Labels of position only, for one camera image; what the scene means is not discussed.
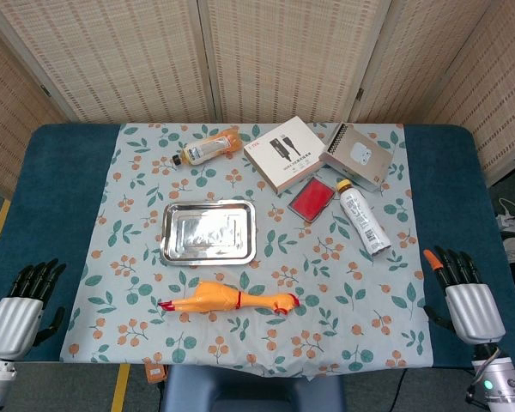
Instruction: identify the red ink pad case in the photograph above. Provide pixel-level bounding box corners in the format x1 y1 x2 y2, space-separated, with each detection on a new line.
287 174 336 223

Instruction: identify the orange juice plastic bottle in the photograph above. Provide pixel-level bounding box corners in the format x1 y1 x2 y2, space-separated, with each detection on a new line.
172 125 245 169

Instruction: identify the dark blue table cover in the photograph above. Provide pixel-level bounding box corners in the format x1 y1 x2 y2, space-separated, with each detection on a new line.
0 123 515 370

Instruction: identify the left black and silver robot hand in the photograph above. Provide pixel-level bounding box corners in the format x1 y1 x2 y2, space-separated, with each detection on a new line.
0 257 68 361

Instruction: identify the grey charger box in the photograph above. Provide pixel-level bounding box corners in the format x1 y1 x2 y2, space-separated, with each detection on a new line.
318 122 394 193

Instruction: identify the small orange tag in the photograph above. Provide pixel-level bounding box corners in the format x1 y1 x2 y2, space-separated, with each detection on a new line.
143 359 168 384

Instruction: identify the blue padded seat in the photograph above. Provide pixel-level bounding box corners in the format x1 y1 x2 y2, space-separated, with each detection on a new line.
161 364 347 412

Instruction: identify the floral print tablecloth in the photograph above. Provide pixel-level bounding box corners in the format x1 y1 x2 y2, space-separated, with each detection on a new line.
58 123 434 381

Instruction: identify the white cable product box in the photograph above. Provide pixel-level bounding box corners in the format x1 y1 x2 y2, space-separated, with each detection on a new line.
243 115 330 195

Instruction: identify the silver metal tray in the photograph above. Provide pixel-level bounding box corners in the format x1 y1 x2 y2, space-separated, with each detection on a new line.
159 199 258 267

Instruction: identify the white bottle with yellow cap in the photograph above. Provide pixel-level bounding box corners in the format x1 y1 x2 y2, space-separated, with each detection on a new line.
335 179 392 258

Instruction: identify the yellow rubber chicken toy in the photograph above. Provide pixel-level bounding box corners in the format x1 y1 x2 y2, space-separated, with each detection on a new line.
157 281 300 324

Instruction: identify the woven folding screen panel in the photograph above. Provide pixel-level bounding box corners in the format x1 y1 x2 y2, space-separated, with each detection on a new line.
347 0 494 125
0 16 68 201
0 0 218 125
424 0 515 185
197 0 391 125

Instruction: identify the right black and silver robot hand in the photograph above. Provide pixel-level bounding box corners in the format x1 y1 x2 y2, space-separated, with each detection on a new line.
423 245 507 344

